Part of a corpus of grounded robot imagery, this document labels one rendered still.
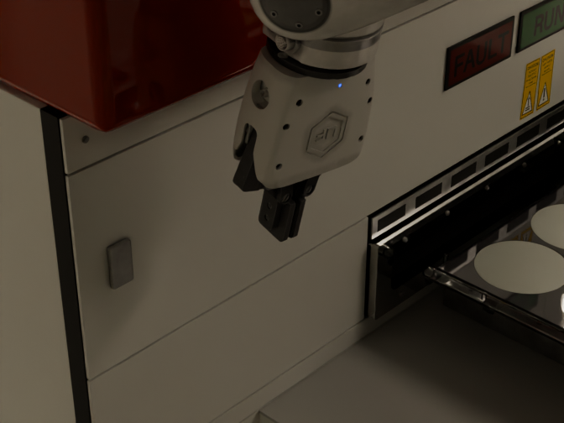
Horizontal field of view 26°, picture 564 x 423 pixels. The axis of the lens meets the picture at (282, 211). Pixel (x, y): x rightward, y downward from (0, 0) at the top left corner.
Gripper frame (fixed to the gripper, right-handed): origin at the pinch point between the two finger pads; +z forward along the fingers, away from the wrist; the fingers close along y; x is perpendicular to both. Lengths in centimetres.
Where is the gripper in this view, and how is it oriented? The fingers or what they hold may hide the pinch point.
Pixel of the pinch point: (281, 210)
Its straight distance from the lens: 97.7
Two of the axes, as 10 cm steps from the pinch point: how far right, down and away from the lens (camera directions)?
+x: -6.2, -5.7, 5.4
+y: 7.7, -2.8, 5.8
